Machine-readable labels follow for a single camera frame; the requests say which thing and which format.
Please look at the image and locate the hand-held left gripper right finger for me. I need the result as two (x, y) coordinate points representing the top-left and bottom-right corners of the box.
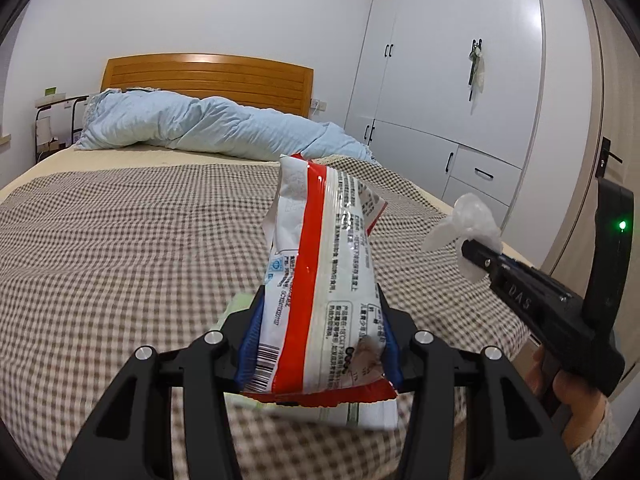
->
(377, 285), (581, 480)

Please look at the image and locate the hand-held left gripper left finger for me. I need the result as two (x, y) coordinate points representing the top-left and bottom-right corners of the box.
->
(55, 287), (266, 480)

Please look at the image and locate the black door handle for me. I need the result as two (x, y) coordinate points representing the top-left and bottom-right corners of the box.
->
(597, 137), (624, 178)

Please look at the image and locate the person's right forearm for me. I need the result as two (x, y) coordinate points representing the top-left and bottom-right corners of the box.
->
(570, 405), (626, 480)

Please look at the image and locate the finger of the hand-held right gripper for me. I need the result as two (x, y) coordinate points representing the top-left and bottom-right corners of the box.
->
(460, 239), (506, 283)

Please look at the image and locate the white wardrobe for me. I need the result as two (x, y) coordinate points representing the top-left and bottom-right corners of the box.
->
(344, 0), (546, 261)

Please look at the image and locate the person's right hand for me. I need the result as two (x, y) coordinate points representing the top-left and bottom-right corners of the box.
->
(531, 347), (608, 436)

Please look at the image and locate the black frame bedside table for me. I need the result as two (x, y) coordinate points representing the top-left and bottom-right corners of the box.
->
(34, 94), (91, 158)

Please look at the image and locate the red white snack packet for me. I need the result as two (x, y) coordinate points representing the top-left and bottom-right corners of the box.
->
(240, 154), (401, 406)

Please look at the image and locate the hanging bag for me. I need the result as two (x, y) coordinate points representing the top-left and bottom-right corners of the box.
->
(467, 39), (488, 103)

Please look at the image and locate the beige door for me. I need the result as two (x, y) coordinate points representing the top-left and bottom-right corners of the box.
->
(542, 0), (640, 281)

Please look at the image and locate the translucent plastic bag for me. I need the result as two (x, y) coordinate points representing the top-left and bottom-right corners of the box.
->
(420, 194), (502, 281)

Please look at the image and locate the light blue duvet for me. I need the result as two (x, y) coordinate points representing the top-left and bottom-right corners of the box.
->
(75, 87), (378, 163)

